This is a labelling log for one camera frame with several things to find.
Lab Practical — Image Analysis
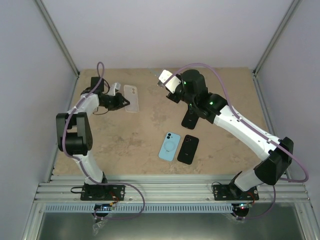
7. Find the beige phone case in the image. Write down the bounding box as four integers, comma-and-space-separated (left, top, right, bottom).
123, 84, 139, 113

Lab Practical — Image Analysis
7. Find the silver smartphone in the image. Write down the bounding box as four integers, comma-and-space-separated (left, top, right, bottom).
149, 68, 164, 82

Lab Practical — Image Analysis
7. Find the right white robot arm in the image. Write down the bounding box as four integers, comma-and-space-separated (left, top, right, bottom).
158, 69, 294, 200

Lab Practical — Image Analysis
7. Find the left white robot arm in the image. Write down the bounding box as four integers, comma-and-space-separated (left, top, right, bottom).
56, 77, 130, 200

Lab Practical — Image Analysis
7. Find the black cased phone upper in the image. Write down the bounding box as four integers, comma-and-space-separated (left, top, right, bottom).
181, 110, 199, 130

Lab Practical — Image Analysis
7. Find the black cased phone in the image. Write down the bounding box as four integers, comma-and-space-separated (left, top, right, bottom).
177, 134, 199, 165
181, 110, 199, 130

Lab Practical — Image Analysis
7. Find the black cased phone lower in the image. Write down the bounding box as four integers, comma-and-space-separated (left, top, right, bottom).
177, 134, 199, 165

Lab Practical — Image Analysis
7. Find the light blue cased phone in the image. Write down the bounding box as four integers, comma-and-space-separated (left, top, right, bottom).
158, 132, 181, 162

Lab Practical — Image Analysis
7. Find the left circuit board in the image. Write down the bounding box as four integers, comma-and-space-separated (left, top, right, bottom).
93, 201, 117, 212

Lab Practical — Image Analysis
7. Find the circuit board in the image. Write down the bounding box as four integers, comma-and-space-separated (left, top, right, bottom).
93, 201, 117, 212
237, 202, 254, 210

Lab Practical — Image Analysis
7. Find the clear plastic bag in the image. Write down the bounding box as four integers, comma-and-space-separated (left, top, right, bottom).
92, 218, 107, 236

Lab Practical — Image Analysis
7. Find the right circuit board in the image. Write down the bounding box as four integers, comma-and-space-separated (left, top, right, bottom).
237, 202, 254, 210

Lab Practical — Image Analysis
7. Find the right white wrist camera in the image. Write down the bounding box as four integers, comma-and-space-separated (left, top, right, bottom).
157, 69, 182, 94

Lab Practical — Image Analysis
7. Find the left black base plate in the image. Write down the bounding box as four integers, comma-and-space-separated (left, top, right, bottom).
80, 184, 126, 202

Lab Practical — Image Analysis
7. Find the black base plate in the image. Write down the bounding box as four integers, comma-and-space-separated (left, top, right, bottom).
211, 183, 260, 201
80, 184, 126, 202

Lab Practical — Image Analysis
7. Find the aluminium rail frame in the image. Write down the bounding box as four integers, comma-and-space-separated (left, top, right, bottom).
22, 173, 320, 240

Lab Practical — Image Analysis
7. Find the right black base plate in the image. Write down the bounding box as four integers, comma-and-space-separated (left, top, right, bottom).
211, 183, 260, 201

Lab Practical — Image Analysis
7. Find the left aluminium corner post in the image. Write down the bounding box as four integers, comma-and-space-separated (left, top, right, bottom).
33, 0, 80, 77

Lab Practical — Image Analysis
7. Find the aluminium corner post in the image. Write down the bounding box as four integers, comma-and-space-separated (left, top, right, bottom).
33, 0, 80, 77
252, 0, 302, 77

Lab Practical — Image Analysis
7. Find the blue slotted cable duct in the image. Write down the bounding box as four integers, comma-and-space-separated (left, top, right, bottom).
44, 203, 233, 214

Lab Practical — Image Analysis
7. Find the right aluminium corner post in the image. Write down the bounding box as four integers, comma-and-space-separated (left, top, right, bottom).
252, 0, 302, 77

